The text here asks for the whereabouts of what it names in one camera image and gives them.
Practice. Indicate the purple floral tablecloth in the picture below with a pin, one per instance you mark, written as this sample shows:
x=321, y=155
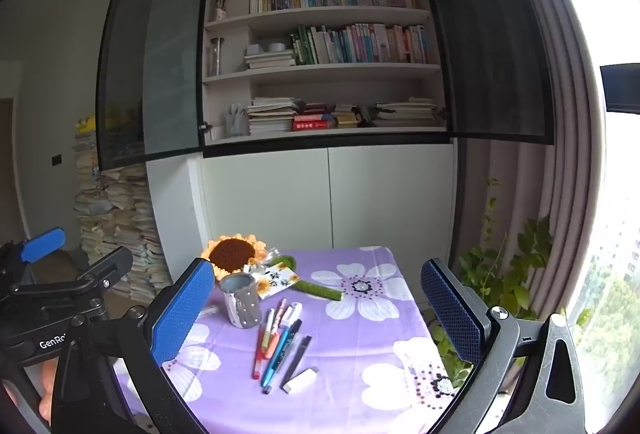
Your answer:
x=360, y=364

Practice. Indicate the stack of paperback books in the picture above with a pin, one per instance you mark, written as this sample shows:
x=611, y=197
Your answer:
x=272, y=116

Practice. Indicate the tape roll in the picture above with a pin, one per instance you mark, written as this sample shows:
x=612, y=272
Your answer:
x=276, y=47

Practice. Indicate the left glass cabinet door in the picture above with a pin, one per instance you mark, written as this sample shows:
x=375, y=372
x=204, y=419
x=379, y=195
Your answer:
x=150, y=64

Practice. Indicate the clear acrylic pen holder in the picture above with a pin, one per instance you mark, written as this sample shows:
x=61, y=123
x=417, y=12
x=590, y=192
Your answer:
x=237, y=124

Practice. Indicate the pink patterned pen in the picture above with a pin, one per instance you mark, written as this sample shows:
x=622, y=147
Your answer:
x=281, y=311

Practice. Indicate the thick red dictionary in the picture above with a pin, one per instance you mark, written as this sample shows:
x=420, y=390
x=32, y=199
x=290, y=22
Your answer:
x=312, y=126

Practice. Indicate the stack of white books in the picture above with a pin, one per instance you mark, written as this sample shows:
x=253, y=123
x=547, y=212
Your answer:
x=270, y=61

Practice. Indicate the stack of papers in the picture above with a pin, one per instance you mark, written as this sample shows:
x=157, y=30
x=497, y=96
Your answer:
x=120, y=224

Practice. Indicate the black wall switch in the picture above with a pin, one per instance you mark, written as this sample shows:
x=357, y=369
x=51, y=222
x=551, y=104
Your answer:
x=56, y=159

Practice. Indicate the red pen with clear cap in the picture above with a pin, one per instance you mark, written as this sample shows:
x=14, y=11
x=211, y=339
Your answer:
x=258, y=356

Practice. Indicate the white capped pen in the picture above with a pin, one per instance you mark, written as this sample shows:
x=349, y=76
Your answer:
x=295, y=312

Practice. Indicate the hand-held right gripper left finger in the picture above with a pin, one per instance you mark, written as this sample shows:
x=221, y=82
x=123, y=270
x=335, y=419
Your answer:
x=182, y=311

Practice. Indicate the glass cabinet door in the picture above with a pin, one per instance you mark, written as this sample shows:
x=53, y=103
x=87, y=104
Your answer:
x=150, y=64
x=490, y=39

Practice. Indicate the dark flat panel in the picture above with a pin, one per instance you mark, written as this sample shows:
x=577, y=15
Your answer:
x=620, y=89

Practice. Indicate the small stack of books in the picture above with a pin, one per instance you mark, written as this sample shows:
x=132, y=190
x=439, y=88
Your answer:
x=347, y=116

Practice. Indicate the pink grey curtain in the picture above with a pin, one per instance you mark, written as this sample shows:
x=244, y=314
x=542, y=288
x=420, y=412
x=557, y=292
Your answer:
x=560, y=164

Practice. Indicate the blue pen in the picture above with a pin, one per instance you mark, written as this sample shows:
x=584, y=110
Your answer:
x=280, y=356

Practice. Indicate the yellow plush toy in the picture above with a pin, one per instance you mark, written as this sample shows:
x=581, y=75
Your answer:
x=86, y=124

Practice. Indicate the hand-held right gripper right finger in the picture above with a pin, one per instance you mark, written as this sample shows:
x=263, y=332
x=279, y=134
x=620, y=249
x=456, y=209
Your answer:
x=452, y=314

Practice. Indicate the grey polka dot pen holder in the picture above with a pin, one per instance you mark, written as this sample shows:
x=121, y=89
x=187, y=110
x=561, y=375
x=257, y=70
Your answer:
x=242, y=309

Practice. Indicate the translucent white ribbon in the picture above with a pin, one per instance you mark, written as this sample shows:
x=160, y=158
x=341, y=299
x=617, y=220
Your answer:
x=275, y=259

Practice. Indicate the white bookshelf cabinet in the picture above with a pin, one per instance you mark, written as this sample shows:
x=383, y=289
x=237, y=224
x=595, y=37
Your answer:
x=390, y=199

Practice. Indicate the black pen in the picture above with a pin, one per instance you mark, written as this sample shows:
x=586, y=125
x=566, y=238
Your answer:
x=299, y=356

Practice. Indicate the green leafy plant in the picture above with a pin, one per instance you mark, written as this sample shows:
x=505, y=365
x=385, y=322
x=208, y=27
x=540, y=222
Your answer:
x=505, y=264

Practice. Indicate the sunflower print card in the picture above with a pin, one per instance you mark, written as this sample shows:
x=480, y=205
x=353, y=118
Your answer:
x=277, y=281

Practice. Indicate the green pen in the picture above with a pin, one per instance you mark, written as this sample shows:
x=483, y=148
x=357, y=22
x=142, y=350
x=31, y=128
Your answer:
x=268, y=321

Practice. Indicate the orange pen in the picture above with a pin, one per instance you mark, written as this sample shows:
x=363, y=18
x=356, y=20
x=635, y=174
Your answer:
x=272, y=346

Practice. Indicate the person's left hand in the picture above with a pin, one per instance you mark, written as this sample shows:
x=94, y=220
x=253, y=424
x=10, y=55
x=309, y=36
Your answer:
x=47, y=386

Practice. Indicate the stack of magazines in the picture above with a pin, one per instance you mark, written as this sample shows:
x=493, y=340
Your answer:
x=405, y=113

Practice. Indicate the right glass cabinet door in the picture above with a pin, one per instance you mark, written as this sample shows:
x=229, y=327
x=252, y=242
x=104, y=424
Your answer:
x=490, y=39

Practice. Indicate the crochet sunflower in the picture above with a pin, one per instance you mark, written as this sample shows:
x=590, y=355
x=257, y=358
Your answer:
x=232, y=254

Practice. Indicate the white purple correction tape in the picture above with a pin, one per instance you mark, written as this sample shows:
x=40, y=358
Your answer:
x=300, y=379

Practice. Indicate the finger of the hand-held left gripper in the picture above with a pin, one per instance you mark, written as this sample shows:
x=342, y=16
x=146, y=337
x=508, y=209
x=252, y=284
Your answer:
x=42, y=245
x=107, y=266

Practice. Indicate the red hardcover book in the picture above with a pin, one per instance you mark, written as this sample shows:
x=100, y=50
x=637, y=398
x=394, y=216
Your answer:
x=315, y=117

